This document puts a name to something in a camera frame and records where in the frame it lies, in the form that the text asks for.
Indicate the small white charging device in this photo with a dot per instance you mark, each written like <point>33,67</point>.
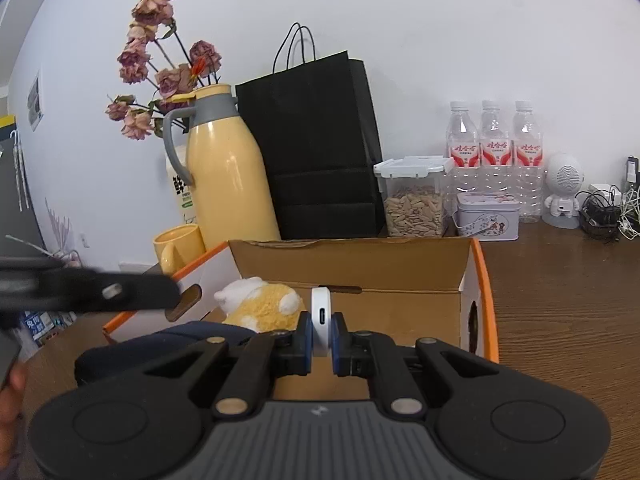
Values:
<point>320,312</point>

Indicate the clear water bottle red label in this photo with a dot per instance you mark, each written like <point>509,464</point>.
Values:
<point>496,145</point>
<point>462,145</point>
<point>528,160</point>

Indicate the orange and white cardboard box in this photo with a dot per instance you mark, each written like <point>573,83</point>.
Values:
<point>400,280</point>

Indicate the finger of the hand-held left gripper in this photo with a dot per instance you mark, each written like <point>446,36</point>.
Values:
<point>135,292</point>

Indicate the dried pink flower bouquet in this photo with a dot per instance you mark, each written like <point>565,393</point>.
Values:
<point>150,75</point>

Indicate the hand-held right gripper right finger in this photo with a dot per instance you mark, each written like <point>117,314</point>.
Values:
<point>338,335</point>

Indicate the black charger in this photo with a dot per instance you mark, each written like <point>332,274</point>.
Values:
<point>633,170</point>

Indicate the white milk carton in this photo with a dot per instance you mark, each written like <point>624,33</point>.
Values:
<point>181,185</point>

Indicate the dark wall panel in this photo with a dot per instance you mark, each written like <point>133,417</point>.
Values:
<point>15,210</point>

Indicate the clear container of seeds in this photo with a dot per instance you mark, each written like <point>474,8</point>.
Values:
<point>415,205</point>

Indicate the pale printed tin box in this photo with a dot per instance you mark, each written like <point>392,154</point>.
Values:
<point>487,217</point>

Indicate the yellow and white plush toy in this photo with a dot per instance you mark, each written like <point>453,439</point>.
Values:
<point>265,305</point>

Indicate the yellow thermos jug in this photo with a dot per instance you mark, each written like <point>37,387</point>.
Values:
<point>230,180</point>

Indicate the person's left hand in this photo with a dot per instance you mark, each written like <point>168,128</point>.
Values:
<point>7,415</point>

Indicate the black paper bag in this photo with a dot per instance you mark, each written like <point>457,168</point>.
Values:
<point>315,160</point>

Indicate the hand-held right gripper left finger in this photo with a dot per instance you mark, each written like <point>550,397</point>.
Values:
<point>306,332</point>

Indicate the framed wall picture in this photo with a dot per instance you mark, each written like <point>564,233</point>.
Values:
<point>34,102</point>

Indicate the yellow mug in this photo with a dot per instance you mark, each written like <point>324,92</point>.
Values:
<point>177,250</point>

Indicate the purple wall decal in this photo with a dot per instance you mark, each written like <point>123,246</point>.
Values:
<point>60,232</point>

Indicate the white robot-shaped speaker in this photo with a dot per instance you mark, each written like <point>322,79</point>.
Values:
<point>564,180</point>

